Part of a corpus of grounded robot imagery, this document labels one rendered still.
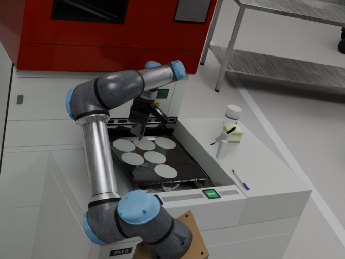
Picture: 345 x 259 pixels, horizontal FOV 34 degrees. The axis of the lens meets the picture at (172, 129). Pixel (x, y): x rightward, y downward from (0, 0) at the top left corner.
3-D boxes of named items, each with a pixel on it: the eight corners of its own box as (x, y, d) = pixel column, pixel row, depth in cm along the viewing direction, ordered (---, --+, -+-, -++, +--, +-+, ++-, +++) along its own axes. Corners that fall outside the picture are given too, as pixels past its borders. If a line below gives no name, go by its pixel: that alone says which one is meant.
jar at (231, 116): (219, 121, 281) (225, 104, 277) (231, 121, 285) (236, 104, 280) (227, 128, 276) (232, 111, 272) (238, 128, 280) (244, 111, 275)
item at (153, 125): (85, 143, 255) (89, 124, 251) (169, 139, 277) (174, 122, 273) (86, 145, 254) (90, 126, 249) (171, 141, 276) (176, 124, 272)
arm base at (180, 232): (196, 250, 176) (180, 232, 171) (155, 272, 179) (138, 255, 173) (187, 217, 188) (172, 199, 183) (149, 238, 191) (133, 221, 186)
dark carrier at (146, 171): (103, 139, 253) (104, 137, 252) (170, 136, 270) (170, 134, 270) (135, 184, 228) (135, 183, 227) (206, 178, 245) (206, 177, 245)
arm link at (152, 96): (158, 87, 241) (156, 94, 234) (156, 96, 243) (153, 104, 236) (141, 81, 241) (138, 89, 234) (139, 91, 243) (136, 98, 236)
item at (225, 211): (106, 226, 212) (113, 197, 205) (226, 211, 240) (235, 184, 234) (115, 243, 205) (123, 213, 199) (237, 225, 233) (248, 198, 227)
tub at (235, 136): (219, 135, 267) (223, 123, 264) (233, 136, 270) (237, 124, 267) (225, 144, 261) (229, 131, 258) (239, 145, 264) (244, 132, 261)
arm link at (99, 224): (121, 239, 171) (94, 71, 184) (82, 248, 177) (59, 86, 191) (142, 237, 181) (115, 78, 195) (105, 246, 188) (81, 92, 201)
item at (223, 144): (210, 151, 251) (218, 126, 245) (217, 151, 253) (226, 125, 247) (217, 159, 247) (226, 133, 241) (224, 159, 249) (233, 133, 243)
